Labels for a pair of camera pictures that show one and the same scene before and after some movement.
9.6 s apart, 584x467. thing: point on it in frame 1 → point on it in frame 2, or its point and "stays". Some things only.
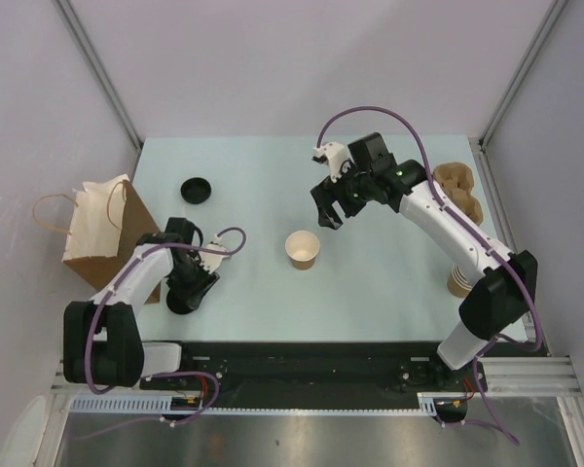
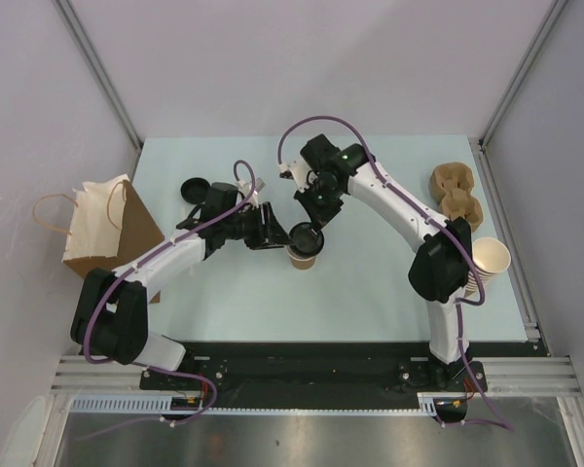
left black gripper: (204, 282) → (269, 234)
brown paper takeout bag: (109, 222) stays
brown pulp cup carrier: (456, 180) stays
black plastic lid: (184, 302) → (307, 243)
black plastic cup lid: (196, 191) stays
